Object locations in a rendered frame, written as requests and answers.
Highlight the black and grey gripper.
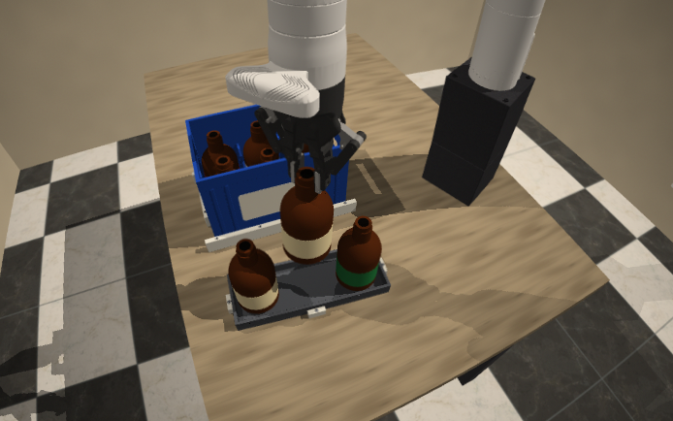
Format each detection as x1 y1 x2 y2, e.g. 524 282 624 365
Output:
254 77 367 194

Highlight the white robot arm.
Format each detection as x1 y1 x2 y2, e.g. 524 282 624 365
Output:
225 0 545 118

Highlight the blue plastic crate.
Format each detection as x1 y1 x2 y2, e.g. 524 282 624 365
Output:
185 105 347 237

